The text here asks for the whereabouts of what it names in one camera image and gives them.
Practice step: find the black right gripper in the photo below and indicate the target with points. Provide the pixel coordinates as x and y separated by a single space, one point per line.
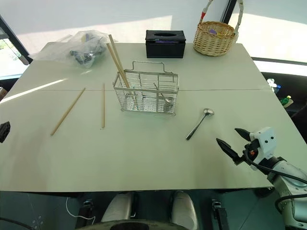
250 146

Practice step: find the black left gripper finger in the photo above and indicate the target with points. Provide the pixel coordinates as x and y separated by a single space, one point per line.
4 130

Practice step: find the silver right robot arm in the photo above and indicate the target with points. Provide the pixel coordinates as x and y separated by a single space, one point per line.
285 172

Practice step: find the metal spoon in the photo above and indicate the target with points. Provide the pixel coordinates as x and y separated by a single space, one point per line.
200 123
168 100

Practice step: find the green bottle with yellow cap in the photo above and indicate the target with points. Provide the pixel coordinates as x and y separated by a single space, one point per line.
286 101

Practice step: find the wooden chopstick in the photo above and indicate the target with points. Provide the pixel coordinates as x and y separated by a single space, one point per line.
116 63
67 111
117 57
103 105

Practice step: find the white spray bottle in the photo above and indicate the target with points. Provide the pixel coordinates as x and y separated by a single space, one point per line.
272 83

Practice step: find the black table leg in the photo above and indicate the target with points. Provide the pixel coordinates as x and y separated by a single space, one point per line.
220 215
86 212

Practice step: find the white rounded shell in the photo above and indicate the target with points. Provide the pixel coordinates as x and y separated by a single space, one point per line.
183 208
118 207

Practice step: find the clear plastic bag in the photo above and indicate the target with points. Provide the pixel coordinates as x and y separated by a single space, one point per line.
81 49

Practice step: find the purple item in basket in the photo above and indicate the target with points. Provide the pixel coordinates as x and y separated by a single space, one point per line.
212 31

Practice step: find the black tissue box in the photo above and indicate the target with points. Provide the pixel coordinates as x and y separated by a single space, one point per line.
165 46

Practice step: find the dark round dome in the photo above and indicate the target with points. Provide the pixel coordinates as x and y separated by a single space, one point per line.
134 225

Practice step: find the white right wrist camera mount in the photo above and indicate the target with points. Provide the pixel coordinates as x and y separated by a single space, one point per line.
265 141

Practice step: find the black window frame bar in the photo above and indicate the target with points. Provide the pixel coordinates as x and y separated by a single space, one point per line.
229 10
14 39

